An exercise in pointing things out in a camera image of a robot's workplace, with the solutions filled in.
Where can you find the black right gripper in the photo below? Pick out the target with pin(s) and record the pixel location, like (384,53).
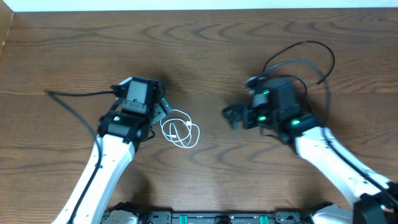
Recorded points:
(245,115)

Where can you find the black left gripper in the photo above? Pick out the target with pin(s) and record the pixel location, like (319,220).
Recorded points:
(160,107)

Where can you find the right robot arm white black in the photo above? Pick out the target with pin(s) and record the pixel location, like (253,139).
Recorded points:
(372,196)

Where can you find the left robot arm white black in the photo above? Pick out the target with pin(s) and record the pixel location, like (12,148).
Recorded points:
(116,141)

